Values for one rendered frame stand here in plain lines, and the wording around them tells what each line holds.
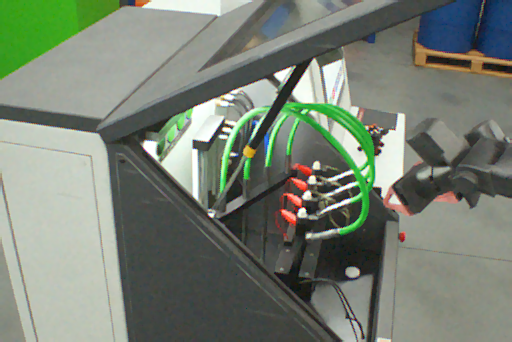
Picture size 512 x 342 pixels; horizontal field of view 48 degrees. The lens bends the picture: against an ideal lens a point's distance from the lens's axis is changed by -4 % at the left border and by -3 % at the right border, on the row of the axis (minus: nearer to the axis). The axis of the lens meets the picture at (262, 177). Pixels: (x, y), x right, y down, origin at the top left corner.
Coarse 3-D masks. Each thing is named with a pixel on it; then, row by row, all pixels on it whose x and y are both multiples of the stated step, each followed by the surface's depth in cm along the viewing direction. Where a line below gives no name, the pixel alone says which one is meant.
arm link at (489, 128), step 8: (488, 120) 121; (472, 128) 124; (480, 128) 120; (488, 128) 120; (496, 128) 121; (464, 136) 122; (472, 136) 120; (480, 136) 120; (488, 136) 120; (496, 136) 121; (504, 136) 121; (472, 144) 121
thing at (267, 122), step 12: (312, 60) 89; (300, 72) 90; (288, 84) 92; (288, 96) 93; (276, 108) 95; (264, 120) 97; (264, 132) 98; (252, 144) 99; (240, 168) 103; (216, 204) 109
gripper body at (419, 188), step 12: (420, 168) 104; (432, 168) 99; (408, 180) 103; (420, 180) 101; (432, 180) 99; (408, 192) 102; (420, 192) 102; (432, 192) 100; (444, 192) 99; (420, 204) 102
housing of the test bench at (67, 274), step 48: (192, 0) 183; (96, 48) 132; (144, 48) 133; (0, 96) 107; (48, 96) 108; (96, 96) 109; (0, 144) 109; (48, 144) 107; (96, 144) 104; (0, 192) 115; (48, 192) 113; (96, 192) 110; (48, 240) 119; (96, 240) 116; (48, 288) 127; (96, 288) 123; (48, 336) 135; (96, 336) 131
